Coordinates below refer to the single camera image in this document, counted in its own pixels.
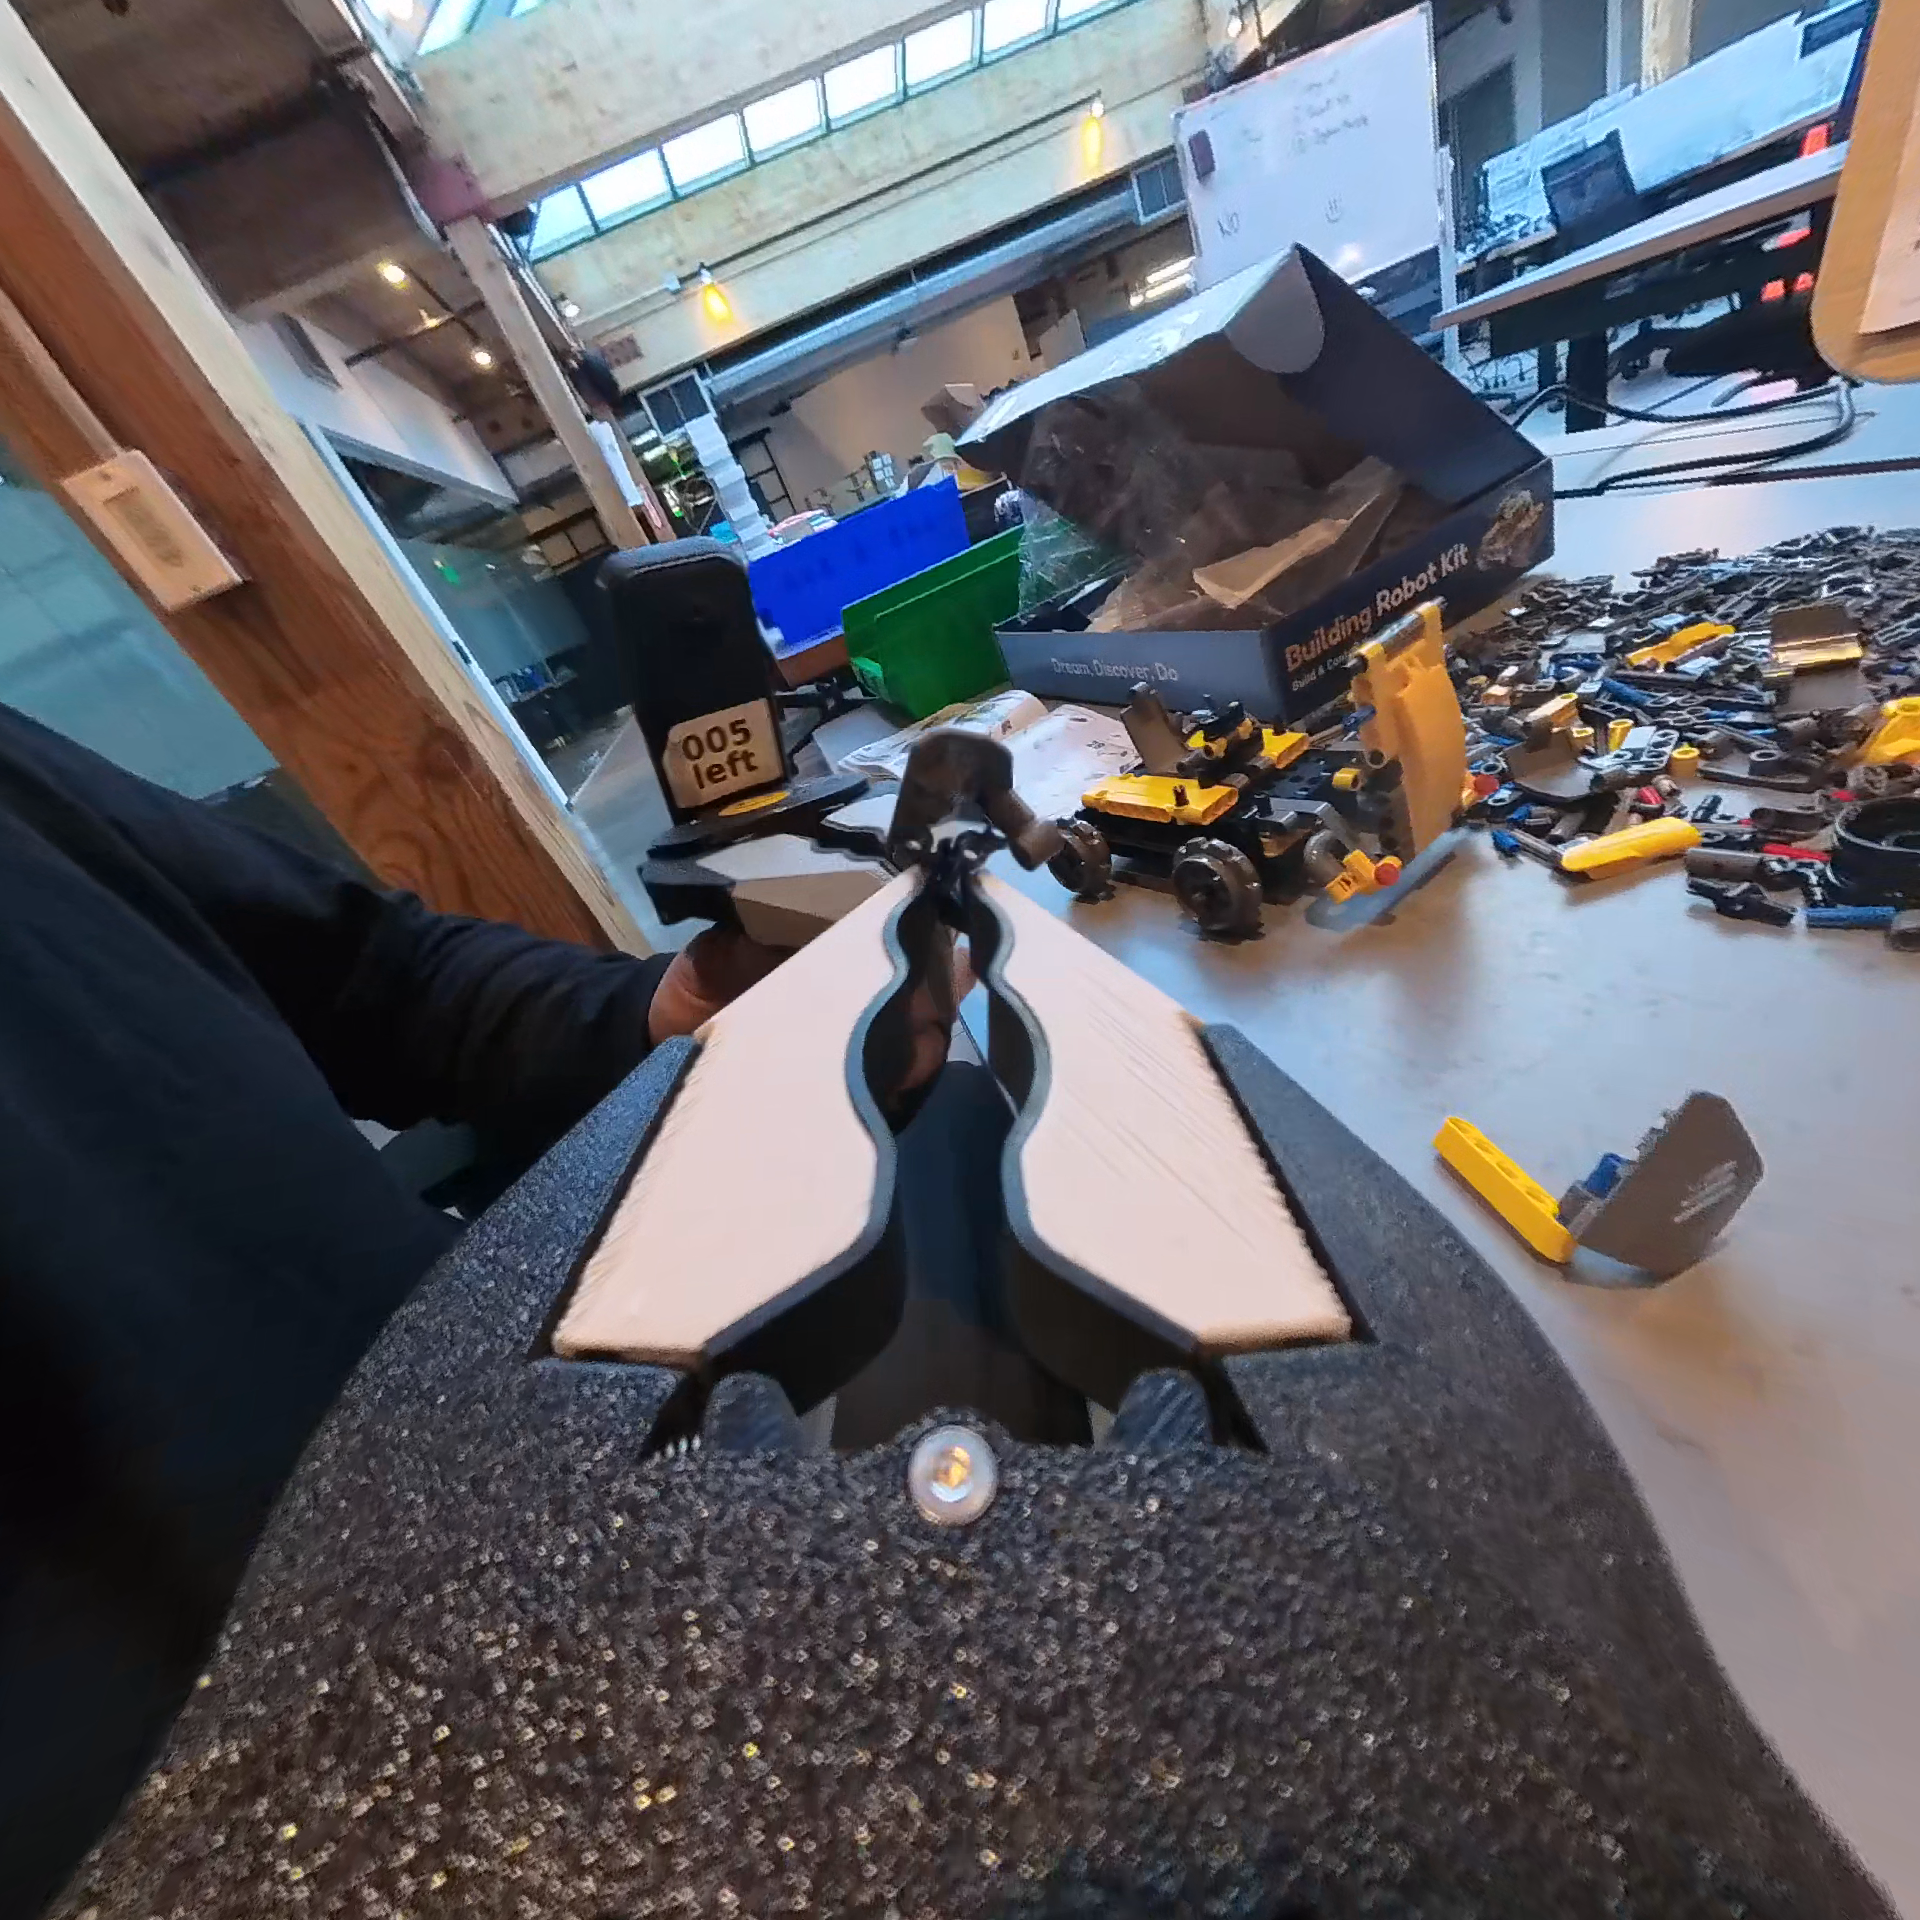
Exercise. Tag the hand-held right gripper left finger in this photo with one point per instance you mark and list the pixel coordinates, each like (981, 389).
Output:
(736, 1198)

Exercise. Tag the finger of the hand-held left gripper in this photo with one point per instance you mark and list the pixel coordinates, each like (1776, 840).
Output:
(861, 806)
(790, 881)

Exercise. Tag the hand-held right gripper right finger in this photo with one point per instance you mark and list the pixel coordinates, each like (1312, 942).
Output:
(1171, 1185)

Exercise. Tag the grey toy plate with blue pins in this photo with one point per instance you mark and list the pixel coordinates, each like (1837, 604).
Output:
(961, 778)

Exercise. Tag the short yellow toy beam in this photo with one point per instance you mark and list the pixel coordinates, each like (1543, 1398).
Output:
(1503, 1185)

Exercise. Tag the small grey toy connector piece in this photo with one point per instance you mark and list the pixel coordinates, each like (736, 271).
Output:
(1679, 1185)

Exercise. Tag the grey desk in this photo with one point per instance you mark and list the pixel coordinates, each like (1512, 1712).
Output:
(1724, 1425)

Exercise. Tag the person's left hand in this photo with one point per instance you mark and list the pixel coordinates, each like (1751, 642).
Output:
(702, 986)

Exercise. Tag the green box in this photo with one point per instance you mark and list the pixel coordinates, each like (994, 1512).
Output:
(927, 642)

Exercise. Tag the blue plastic bin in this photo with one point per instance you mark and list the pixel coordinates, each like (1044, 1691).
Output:
(853, 548)

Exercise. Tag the white instruction booklet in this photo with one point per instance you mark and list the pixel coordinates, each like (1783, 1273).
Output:
(1070, 752)

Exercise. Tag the yellow toy vehicle model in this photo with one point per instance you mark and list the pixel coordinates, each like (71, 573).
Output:
(1239, 840)

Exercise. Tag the dark blue robot kit box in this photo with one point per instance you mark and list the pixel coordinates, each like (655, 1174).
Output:
(1352, 621)

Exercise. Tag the yellow curved toy panel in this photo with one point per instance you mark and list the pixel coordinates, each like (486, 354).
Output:
(1623, 850)

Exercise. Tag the pile of small toy parts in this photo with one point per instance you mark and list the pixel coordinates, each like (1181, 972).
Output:
(1652, 717)

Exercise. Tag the black toy wheel rim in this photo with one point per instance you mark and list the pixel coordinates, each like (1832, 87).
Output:
(1870, 850)

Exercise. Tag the white whiteboard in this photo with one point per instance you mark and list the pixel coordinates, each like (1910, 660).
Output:
(1312, 156)

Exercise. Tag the grey workbench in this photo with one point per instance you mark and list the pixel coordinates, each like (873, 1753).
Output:
(1652, 238)

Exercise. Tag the tan cardboard box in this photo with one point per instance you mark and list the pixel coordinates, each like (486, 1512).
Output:
(1870, 176)

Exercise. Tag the wooden post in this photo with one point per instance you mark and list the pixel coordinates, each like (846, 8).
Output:
(305, 624)

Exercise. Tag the grey air duct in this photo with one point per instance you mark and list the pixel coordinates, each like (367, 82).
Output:
(927, 298)

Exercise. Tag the white wall plate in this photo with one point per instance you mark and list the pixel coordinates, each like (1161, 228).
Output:
(157, 526)

